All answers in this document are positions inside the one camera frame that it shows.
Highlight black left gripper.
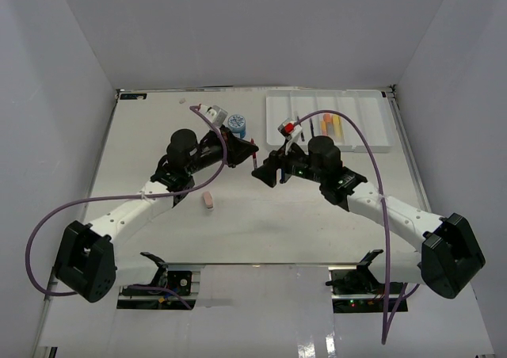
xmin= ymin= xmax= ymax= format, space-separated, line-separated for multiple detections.
xmin=186 ymin=125 xmax=259 ymax=176

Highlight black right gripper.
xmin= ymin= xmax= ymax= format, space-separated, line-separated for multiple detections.
xmin=251 ymin=139 xmax=325 ymax=189

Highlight orange marker pen body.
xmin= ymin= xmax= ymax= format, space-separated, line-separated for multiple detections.
xmin=323 ymin=113 xmax=334 ymax=135

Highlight red gel pen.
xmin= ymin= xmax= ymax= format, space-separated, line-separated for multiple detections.
xmin=250 ymin=138 xmax=258 ymax=169

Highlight orange capped pink highlighter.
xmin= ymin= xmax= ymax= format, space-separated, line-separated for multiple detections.
xmin=320 ymin=120 xmax=328 ymax=136

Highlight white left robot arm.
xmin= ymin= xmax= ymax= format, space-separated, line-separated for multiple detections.
xmin=55 ymin=126 xmax=259 ymax=303

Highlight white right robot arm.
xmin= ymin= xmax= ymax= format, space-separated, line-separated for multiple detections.
xmin=252 ymin=136 xmax=486 ymax=299

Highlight blue jar with label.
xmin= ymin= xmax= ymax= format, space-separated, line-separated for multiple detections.
xmin=227 ymin=114 xmax=246 ymax=139

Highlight pink correction tape dispenser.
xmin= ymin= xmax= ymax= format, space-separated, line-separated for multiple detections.
xmin=202 ymin=191 xmax=214 ymax=211

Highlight yellow highlighter in tray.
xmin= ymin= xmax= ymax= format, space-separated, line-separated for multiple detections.
xmin=331 ymin=115 xmax=343 ymax=143

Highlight white divided organizer tray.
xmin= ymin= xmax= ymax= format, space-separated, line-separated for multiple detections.
xmin=265 ymin=89 xmax=394 ymax=153

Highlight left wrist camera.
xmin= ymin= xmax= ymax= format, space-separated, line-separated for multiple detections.
xmin=201 ymin=105 xmax=228 ymax=128

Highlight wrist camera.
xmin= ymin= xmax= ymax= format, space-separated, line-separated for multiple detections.
xmin=277 ymin=120 xmax=303 ymax=154
xmin=201 ymin=105 xmax=228 ymax=128

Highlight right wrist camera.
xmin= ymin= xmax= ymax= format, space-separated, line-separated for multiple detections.
xmin=277 ymin=120 xmax=303 ymax=154

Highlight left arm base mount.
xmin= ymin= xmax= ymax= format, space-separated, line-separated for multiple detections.
xmin=116 ymin=252 xmax=201 ymax=310

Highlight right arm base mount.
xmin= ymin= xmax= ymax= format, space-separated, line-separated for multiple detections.
xmin=325 ymin=249 xmax=385 ymax=314

